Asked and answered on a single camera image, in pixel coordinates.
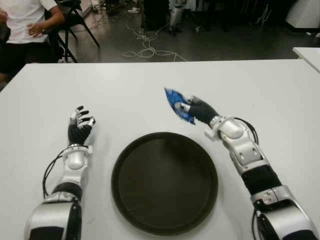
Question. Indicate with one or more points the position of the person in white shirt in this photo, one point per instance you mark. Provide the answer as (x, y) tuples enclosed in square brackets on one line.
[(23, 15)]

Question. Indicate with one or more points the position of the white cabinet with black base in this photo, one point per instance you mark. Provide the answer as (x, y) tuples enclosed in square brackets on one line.
[(305, 12)]

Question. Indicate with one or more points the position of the black folding chair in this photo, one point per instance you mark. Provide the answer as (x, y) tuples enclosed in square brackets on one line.
[(75, 20)]

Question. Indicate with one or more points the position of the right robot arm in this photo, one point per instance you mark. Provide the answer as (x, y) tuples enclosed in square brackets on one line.
[(240, 145)]

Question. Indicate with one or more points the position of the black wheeled chair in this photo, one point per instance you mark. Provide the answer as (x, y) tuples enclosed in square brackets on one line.
[(207, 15)]

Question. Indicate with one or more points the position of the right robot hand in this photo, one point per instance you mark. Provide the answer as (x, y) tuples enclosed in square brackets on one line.
[(201, 110)]

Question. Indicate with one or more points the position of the silver humanoid robot leg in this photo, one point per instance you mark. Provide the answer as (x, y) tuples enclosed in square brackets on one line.
[(175, 15)]

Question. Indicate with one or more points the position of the round brown tray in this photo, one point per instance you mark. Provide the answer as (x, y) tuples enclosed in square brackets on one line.
[(165, 182)]

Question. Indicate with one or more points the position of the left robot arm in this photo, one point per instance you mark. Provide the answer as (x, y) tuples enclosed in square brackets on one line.
[(75, 162)]

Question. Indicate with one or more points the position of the blue Oreo package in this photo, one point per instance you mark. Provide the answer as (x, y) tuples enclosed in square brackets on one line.
[(178, 100)]

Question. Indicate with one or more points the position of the folded metal stand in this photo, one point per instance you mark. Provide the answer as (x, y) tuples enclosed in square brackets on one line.
[(263, 15)]

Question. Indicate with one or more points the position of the white paper scrap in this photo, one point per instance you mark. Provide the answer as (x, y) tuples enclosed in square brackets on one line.
[(308, 33)]

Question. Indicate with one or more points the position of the white side table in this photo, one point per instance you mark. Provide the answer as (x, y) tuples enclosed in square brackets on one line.
[(308, 56)]

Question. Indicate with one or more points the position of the white power strip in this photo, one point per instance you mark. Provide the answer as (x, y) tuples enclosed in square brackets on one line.
[(134, 10)]

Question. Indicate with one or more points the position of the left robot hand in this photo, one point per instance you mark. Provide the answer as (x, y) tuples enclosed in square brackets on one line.
[(78, 131)]

